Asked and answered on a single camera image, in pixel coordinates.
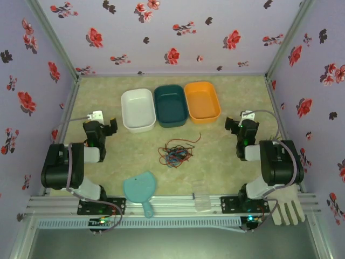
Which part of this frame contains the circuit board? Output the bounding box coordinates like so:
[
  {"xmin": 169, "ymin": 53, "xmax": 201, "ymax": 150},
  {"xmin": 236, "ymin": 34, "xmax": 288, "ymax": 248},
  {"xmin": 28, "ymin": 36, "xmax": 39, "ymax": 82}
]
[
  {"xmin": 88, "ymin": 217, "xmax": 116, "ymax": 230},
  {"xmin": 241, "ymin": 215, "xmax": 264, "ymax": 232}
]

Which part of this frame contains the white slotted cable duct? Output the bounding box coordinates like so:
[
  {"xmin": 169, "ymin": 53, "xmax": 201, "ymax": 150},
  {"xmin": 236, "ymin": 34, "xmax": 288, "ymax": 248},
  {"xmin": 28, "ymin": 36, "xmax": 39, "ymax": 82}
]
[{"xmin": 36, "ymin": 217, "xmax": 242, "ymax": 229}]

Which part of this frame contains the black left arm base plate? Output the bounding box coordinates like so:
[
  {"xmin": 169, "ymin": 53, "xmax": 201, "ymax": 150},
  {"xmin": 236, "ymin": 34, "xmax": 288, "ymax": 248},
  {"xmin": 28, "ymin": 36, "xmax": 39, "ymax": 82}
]
[{"xmin": 77, "ymin": 197, "xmax": 127, "ymax": 216}]

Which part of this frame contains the right circuit board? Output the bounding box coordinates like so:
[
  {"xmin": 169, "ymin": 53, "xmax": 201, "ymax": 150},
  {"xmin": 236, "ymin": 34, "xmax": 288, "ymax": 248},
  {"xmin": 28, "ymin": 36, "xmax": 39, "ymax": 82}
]
[{"xmin": 241, "ymin": 215, "xmax": 264, "ymax": 232}]

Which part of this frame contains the blue cable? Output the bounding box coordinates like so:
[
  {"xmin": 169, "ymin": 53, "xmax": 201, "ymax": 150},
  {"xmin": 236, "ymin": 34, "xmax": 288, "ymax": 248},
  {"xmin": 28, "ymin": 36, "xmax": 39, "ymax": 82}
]
[
  {"xmin": 161, "ymin": 149, "xmax": 190, "ymax": 166},
  {"xmin": 163, "ymin": 151, "xmax": 188, "ymax": 167}
]

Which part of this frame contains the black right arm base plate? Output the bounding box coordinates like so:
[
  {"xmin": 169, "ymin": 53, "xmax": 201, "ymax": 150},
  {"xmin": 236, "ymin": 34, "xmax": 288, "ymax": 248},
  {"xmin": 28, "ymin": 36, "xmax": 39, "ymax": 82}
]
[{"xmin": 220, "ymin": 196, "xmax": 270, "ymax": 215}]

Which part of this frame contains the dark teal plastic bin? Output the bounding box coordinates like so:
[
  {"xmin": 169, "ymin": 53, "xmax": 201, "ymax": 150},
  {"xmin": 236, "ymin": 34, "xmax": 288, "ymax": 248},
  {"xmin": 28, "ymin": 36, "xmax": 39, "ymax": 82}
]
[{"xmin": 153, "ymin": 84, "xmax": 189, "ymax": 128}]

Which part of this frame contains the grey right arm cable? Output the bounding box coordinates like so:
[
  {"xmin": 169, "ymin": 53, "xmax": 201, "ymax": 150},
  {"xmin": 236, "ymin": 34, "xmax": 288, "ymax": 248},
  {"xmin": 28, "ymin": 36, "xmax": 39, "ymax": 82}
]
[{"xmin": 244, "ymin": 109, "xmax": 300, "ymax": 233}]

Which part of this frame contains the white plastic bin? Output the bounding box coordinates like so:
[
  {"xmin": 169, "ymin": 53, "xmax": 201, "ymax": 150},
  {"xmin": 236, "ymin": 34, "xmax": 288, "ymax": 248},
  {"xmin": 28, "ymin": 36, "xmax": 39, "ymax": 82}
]
[{"xmin": 121, "ymin": 88, "xmax": 157, "ymax": 134}]

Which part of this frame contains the aluminium back rail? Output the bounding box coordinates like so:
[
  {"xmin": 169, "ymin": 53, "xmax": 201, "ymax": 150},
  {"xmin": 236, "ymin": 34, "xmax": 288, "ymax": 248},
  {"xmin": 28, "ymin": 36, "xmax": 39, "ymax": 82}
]
[{"xmin": 78, "ymin": 73, "xmax": 267, "ymax": 78}]

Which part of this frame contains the light blue plastic dustpan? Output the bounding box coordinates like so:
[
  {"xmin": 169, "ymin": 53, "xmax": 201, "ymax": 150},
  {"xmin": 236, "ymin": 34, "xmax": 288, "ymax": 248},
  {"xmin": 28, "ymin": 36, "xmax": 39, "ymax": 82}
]
[{"xmin": 122, "ymin": 171, "xmax": 158, "ymax": 219}]

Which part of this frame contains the grey left arm cable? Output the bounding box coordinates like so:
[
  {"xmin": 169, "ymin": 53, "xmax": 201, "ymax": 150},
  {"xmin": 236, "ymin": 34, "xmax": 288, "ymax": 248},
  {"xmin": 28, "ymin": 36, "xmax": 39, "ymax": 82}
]
[{"xmin": 50, "ymin": 115, "xmax": 122, "ymax": 235}]

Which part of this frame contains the beige hand-shaped glove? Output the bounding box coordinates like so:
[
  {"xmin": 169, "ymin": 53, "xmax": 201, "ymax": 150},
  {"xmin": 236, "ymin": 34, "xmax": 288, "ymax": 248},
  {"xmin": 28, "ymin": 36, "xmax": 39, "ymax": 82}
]
[{"xmin": 265, "ymin": 186, "xmax": 306, "ymax": 226}]

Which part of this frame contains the clear plastic container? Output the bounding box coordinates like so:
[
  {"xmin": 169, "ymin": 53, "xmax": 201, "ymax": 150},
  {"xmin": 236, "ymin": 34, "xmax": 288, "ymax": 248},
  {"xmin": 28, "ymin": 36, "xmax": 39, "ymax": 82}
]
[{"xmin": 191, "ymin": 180, "xmax": 212, "ymax": 212}]

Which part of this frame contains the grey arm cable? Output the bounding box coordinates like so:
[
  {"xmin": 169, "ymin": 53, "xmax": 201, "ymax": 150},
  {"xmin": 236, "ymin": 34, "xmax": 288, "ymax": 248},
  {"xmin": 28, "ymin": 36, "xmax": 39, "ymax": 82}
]
[
  {"xmin": 50, "ymin": 115, "xmax": 122, "ymax": 235},
  {"xmin": 244, "ymin": 109, "xmax": 300, "ymax": 233}
]

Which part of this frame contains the orange plastic bin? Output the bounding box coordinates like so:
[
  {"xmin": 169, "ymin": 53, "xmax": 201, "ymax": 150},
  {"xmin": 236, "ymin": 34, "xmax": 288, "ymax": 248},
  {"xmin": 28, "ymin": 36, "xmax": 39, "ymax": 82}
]
[{"xmin": 184, "ymin": 81, "xmax": 222, "ymax": 125}]

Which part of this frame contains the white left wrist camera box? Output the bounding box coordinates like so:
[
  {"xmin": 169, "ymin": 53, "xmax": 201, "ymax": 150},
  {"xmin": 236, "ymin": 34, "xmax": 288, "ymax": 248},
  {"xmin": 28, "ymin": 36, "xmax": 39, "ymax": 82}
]
[{"xmin": 86, "ymin": 110, "xmax": 104, "ymax": 122}]

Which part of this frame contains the aluminium side rail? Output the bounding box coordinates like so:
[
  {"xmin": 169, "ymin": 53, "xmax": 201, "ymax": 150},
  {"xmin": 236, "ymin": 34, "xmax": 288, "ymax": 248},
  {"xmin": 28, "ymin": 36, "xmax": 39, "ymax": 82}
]
[
  {"xmin": 40, "ymin": 78, "xmax": 81, "ymax": 196},
  {"xmin": 265, "ymin": 77, "xmax": 307, "ymax": 194}
]

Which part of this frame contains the left circuit board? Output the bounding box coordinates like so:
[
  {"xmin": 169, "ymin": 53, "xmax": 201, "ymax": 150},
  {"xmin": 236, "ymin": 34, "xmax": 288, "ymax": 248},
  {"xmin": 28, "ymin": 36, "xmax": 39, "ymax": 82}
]
[{"xmin": 88, "ymin": 217, "xmax": 116, "ymax": 230}]

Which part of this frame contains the aluminium frame post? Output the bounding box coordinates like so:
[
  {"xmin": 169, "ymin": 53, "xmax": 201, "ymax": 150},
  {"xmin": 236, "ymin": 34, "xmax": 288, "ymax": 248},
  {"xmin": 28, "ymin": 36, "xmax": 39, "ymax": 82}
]
[
  {"xmin": 25, "ymin": 0, "xmax": 81, "ymax": 80},
  {"xmin": 265, "ymin": 0, "xmax": 316, "ymax": 81}
]

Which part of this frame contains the aluminium mounting rail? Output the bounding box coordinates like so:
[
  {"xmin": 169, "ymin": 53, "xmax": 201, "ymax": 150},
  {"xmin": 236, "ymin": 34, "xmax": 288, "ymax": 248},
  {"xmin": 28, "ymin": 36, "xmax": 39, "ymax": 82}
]
[{"xmin": 26, "ymin": 195, "xmax": 319, "ymax": 216}]

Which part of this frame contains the black cable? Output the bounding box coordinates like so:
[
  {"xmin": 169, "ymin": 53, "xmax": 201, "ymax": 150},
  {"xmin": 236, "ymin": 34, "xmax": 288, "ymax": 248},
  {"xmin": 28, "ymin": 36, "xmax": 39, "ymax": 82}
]
[{"xmin": 161, "ymin": 142, "xmax": 195, "ymax": 163}]

